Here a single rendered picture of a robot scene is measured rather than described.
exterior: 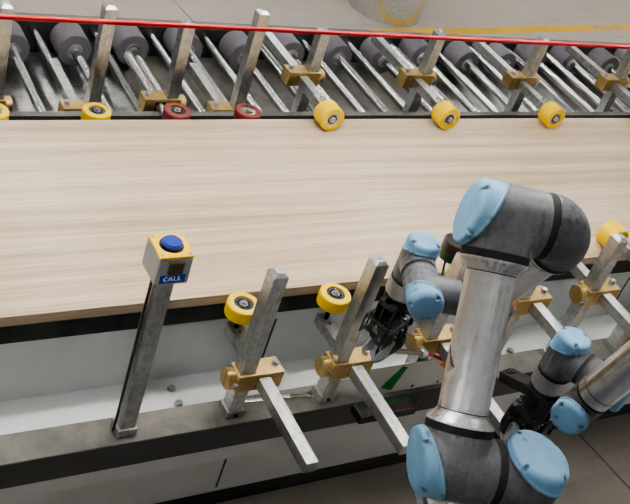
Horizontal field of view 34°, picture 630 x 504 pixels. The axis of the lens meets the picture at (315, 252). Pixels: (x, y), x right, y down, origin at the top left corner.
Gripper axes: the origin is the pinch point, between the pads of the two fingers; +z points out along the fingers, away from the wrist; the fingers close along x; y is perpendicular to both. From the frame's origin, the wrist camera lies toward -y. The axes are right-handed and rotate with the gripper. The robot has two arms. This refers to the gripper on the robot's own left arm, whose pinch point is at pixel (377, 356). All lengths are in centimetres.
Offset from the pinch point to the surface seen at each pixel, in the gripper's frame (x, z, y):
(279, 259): -37.1, 0.9, -4.8
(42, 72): -157, 19, -21
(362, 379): -1.1, 8.6, 0.0
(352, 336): -7.2, -0.9, 1.3
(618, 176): -13, 1, -149
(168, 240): -27, -32, 49
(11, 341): -52, 10, 61
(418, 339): -0.5, 4.2, -19.1
